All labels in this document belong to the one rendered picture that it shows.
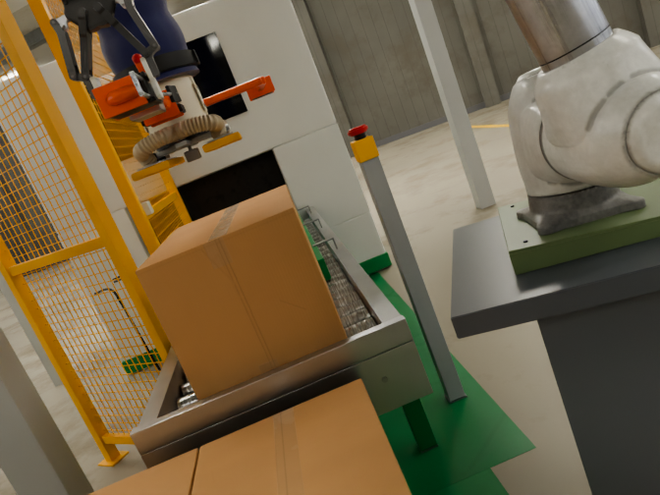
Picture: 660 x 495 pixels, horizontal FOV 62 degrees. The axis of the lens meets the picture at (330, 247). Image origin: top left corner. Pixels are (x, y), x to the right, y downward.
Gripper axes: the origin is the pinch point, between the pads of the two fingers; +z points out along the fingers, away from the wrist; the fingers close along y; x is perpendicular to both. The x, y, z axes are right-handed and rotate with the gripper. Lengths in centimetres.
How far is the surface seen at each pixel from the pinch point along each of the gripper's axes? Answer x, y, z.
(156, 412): -32, 32, 68
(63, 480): -91, 95, 102
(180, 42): -55, -8, -15
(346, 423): 0, -12, 73
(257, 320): -28, 0, 55
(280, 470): 7, 3, 73
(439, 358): -78, -47, 109
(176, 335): -29, 19, 50
